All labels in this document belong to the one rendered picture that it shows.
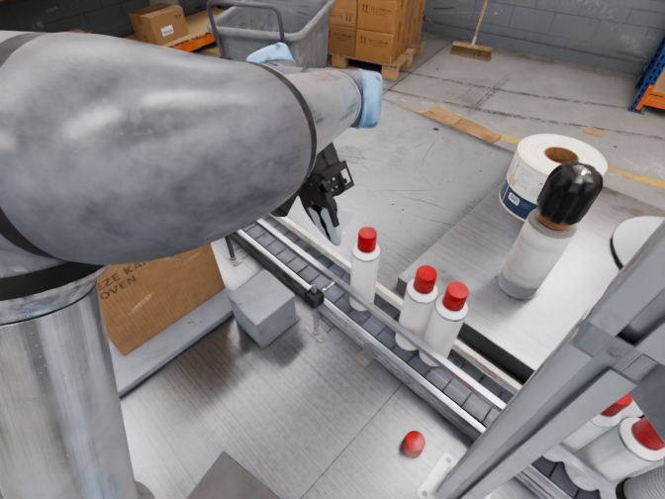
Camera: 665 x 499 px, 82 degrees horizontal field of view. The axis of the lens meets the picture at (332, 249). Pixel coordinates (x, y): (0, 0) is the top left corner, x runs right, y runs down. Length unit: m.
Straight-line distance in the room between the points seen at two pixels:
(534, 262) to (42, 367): 0.76
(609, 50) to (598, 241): 3.92
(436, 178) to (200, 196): 1.10
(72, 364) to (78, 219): 0.14
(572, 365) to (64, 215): 0.32
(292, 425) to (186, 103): 0.64
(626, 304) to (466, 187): 0.99
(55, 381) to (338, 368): 0.57
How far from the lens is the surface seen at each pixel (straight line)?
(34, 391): 0.32
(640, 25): 4.89
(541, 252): 0.81
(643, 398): 0.34
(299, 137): 0.23
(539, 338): 0.87
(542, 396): 0.38
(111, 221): 0.19
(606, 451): 0.67
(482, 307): 0.87
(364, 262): 0.68
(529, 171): 1.03
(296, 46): 2.55
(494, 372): 0.75
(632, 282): 0.27
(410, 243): 1.02
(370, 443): 0.75
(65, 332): 0.30
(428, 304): 0.64
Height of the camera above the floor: 1.55
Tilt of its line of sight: 47 degrees down
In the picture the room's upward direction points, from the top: straight up
